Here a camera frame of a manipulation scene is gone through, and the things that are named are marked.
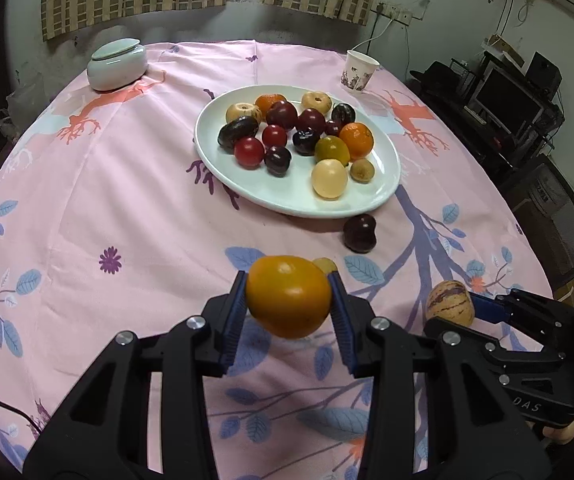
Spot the black mesh office chair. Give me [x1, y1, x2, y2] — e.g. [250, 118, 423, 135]
[497, 155, 574, 276]

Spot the person's right hand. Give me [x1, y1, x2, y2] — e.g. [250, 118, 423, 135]
[542, 410, 574, 445]

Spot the black speaker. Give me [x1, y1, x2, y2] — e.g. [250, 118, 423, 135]
[525, 51, 564, 93]

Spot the orange mandarin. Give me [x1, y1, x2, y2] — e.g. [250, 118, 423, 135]
[254, 93, 287, 113]
[338, 122, 374, 157]

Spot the brown cardboard box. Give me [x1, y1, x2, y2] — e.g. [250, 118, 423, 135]
[552, 272, 574, 308]

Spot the printed paper cup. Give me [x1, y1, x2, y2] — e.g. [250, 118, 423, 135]
[339, 50, 381, 97]

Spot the white wall power strip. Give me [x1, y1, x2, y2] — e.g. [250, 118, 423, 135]
[374, 2, 414, 26]

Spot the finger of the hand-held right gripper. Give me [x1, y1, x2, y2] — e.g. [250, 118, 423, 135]
[424, 316, 568, 387]
[469, 287, 574, 334]

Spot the white lidded ceramic jar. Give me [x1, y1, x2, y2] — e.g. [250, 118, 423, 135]
[86, 38, 149, 92]

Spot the dark computer desk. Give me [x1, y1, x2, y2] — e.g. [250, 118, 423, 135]
[409, 75, 565, 171]

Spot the small tan box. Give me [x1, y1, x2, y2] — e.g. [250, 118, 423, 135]
[482, 35, 526, 68]

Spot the pink floral tablecloth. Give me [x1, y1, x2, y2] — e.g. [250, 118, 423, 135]
[0, 40, 555, 480]

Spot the green yellow orange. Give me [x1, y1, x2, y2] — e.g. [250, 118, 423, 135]
[314, 135, 351, 167]

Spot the black computer monitor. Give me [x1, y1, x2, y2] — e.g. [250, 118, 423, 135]
[469, 67, 545, 128]

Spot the thin black cable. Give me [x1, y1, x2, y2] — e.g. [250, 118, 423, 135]
[0, 392, 43, 431]

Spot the white round plate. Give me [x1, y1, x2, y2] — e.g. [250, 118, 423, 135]
[194, 85, 402, 218]

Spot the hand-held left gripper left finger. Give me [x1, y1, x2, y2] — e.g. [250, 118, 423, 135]
[24, 270, 248, 480]

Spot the white power cable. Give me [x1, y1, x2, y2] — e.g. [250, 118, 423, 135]
[352, 12, 395, 53]

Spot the orange persimmon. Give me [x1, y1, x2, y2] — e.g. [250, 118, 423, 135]
[245, 256, 333, 339]

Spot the small red tomato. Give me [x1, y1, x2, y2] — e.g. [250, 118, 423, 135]
[233, 137, 266, 169]
[261, 125, 288, 148]

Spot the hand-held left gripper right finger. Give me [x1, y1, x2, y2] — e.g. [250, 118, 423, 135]
[328, 271, 552, 480]

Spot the striped pepino melon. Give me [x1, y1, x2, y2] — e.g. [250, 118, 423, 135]
[426, 281, 476, 325]
[225, 102, 263, 126]

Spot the dark purple plum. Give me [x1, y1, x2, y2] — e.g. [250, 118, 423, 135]
[264, 145, 293, 176]
[343, 214, 378, 254]
[292, 128, 323, 156]

